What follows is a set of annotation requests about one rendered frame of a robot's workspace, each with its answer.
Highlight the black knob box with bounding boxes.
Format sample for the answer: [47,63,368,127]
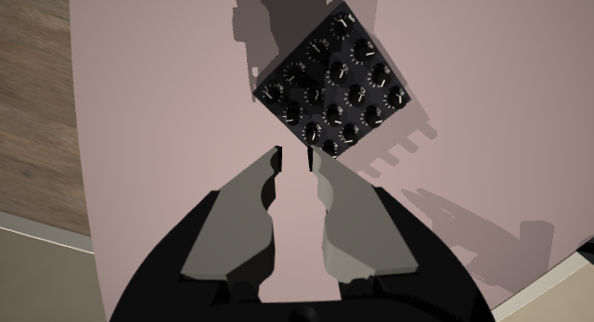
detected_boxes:
[252,1,411,159]

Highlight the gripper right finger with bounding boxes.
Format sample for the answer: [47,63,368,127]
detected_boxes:
[307,145,496,322]

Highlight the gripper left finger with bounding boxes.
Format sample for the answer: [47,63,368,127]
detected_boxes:
[110,146,282,322]

